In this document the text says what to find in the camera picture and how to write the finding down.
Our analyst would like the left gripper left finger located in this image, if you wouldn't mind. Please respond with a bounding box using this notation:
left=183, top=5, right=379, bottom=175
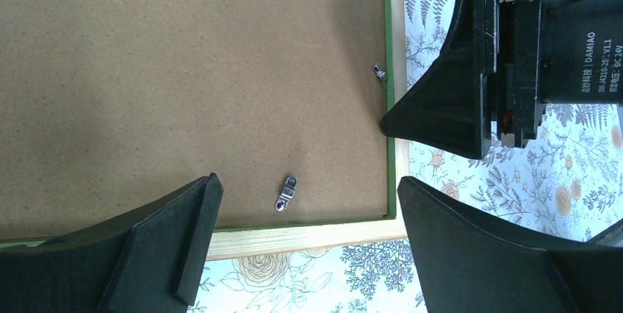
left=1, top=174, right=223, bottom=312

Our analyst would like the wooden picture frame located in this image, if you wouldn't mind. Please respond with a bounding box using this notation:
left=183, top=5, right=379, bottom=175
left=0, top=0, right=411, bottom=262

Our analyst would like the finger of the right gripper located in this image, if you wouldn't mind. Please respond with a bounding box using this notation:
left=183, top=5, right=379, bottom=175
left=587, top=219, right=623, bottom=248

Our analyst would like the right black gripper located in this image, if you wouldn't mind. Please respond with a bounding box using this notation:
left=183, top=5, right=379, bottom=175
left=380, top=0, right=546, bottom=159

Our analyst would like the floral tablecloth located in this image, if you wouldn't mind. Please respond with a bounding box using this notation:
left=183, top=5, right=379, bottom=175
left=191, top=0, right=622, bottom=312

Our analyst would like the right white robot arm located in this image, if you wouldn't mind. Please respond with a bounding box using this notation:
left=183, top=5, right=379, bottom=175
left=381, top=0, right=622, bottom=245

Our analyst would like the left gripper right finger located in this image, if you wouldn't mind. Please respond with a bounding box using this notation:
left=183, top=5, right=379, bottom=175
left=397, top=176, right=622, bottom=312

